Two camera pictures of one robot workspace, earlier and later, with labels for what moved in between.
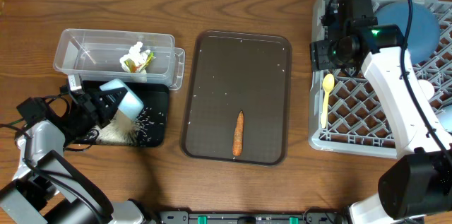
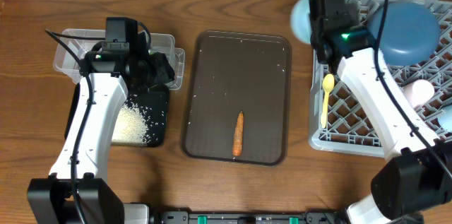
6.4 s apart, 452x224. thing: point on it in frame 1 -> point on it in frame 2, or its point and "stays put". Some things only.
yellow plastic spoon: x=328 y=84 stays put
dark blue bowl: x=425 y=32 stays put
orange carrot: x=237 y=146 stays put
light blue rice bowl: x=131 y=104 -> x=300 y=20
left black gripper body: x=78 y=125 -> x=152 y=73
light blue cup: x=445 y=117 stays put
